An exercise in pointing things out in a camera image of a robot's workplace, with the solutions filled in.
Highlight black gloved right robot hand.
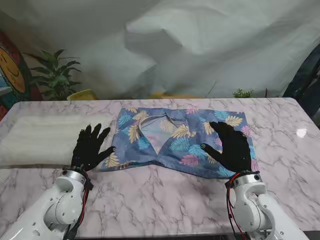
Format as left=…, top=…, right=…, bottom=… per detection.
left=201, top=121, right=252, bottom=176

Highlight white backdrop sheet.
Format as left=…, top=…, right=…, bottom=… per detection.
left=0, top=0, right=320, bottom=100

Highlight thin dry twig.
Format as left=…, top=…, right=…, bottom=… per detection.
left=205, top=80, right=218, bottom=98

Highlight colourful smiley face board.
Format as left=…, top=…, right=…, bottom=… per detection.
left=0, top=29, right=42, bottom=122

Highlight blue leaf print pillowcase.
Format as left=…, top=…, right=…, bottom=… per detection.
left=99, top=106, right=261, bottom=180

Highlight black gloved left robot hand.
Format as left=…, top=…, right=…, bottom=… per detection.
left=70, top=123, right=117, bottom=173

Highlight white pillow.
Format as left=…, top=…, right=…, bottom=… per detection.
left=0, top=114, right=111, bottom=167

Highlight yellow brown cardboard piece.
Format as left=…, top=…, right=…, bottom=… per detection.
left=147, top=91, right=205, bottom=100

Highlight large green potted plant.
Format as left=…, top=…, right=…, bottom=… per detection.
left=23, top=49, right=83, bottom=101

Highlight right arm red black cables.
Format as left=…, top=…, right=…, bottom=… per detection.
left=224, top=174, right=251, bottom=240

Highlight small green plant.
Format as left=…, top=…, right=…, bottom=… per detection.
left=232, top=88, right=254, bottom=99

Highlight left arm red black cables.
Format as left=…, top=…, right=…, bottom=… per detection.
left=63, top=163, right=95, bottom=240

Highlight arm red black cables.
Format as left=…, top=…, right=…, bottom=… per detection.
left=63, top=163, right=95, bottom=240
left=224, top=174, right=251, bottom=240

